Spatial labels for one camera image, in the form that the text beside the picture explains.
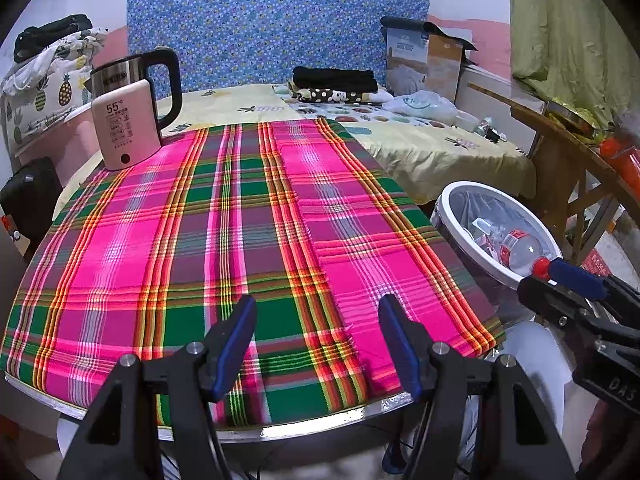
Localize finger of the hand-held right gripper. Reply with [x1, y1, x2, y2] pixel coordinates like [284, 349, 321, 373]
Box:
[547, 258, 640, 321]
[517, 276, 640, 346]

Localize white plastic bag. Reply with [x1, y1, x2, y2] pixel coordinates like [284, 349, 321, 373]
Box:
[382, 90, 458, 126]

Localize person's right forearm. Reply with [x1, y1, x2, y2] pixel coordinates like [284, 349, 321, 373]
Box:
[577, 400, 640, 480]

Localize blue floral headboard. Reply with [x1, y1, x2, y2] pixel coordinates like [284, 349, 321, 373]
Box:
[126, 0, 431, 98]

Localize white floral cloth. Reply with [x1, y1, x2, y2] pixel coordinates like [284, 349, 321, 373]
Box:
[2, 27, 108, 96]

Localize open cardboard box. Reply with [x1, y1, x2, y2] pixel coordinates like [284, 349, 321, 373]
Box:
[381, 16, 478, 103]

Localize pink storage box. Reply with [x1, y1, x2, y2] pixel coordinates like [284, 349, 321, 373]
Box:
[15, 110, 108, 196]

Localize brown polka dot cloth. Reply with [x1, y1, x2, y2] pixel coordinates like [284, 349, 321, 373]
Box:
[290, 82, 381, 103]

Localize yellow bed sheet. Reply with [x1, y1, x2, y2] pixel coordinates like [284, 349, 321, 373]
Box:
[52, 84, 537, 221]

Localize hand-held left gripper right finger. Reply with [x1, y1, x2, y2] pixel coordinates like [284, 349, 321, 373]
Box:
[377, 294, 578, 480]

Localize fruit print sheet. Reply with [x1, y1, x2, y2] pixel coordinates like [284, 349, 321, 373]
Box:
[272, 82, 451, 128]

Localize black bundled clothing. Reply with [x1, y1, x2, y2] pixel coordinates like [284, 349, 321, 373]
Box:
[13, 14, 94, 63]

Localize steel electric kettle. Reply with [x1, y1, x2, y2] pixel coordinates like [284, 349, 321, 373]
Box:
[90, 47, 182, 136]

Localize printed quilt package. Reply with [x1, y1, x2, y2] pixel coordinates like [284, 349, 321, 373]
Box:
[385, 27, 430, 96]

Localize green curtain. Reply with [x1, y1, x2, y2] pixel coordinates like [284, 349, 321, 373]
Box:
[505, 0, 631, 126]

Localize wooden table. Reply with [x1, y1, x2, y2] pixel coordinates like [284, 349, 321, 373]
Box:
[467, 82, 640, 261]

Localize white cabinet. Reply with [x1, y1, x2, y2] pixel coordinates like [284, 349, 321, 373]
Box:
[455, 65, 546, 131]

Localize gold foil tray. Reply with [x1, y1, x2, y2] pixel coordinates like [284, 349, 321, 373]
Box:
[545, 100, 603, 137]

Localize pink electric water warmer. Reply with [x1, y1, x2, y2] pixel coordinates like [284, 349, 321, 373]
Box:
[91, 79, 162, 172]

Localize black suitcase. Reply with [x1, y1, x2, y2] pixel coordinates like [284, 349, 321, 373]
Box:
[0, 156, 63, 256]

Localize pink green plaid tablecloth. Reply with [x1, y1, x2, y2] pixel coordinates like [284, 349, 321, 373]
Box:
[0, 116, 506, 431]

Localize white trash bin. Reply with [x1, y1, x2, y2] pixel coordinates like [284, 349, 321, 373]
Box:
[440, 187, 563, 281]

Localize orange object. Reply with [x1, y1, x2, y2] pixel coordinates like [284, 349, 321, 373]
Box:
[599, 135, 640, 186]

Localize clear red-label plastic bottle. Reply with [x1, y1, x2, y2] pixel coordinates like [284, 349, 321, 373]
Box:
[500, 229, 551, 278]

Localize pineapple print pillow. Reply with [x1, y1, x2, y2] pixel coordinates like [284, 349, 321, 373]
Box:
[2, 65, 96, 156]

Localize red printed mat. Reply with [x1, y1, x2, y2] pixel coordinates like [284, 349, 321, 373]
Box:
[580, 249, 623, 277]

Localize folded black clothes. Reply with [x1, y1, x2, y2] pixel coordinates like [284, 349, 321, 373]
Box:
[292, 66, 378, 93]

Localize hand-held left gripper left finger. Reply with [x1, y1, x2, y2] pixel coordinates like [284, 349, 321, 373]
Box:
[57, 295, 258, 480]

